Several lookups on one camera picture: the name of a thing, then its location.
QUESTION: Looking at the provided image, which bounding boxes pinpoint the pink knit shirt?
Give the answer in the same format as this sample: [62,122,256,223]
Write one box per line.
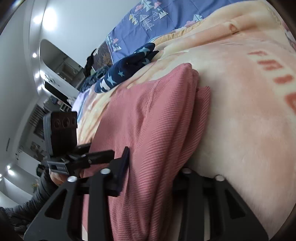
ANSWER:
[77,63,210,240]

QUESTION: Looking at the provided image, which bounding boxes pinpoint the left hand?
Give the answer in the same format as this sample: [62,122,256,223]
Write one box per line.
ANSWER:
[50,172,68,186]

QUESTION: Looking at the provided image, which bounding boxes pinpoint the lilac printed bed sheet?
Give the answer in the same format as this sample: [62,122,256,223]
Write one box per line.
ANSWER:
[72,88,92,125]

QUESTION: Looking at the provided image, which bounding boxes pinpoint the teal knitted cloth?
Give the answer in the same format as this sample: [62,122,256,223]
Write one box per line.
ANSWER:
[78,65,110,93]

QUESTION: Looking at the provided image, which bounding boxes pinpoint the navy star plush blanket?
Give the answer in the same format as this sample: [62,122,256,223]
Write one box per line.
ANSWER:
[94,43,159,93]

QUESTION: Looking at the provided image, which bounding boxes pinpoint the dark floral pillow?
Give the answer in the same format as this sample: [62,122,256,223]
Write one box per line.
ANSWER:
[92,41,113,71]

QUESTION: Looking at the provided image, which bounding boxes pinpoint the peach fleece blanket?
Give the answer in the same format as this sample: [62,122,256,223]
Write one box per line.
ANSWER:
[76,0,296,241]

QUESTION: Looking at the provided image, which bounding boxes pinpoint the blue tree print pillow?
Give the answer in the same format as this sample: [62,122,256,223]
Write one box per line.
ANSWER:
[105,0,246,62]

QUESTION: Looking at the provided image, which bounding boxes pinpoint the black camera box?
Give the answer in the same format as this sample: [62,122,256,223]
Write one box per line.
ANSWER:
[43,111,77,158]

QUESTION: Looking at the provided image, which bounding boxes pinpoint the black strap bag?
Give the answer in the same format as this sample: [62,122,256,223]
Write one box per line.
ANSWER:
[83,49,96,78]

